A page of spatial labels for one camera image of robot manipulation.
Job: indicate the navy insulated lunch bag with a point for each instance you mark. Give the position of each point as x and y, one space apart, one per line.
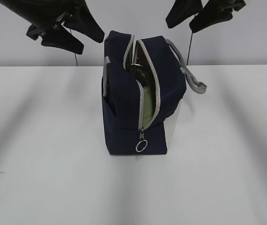
129 65

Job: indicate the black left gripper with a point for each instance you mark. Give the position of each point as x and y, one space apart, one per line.
47 14

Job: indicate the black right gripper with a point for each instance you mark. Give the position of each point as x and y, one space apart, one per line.
215 11

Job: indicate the green lid glass container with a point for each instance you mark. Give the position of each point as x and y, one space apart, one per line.
148 105

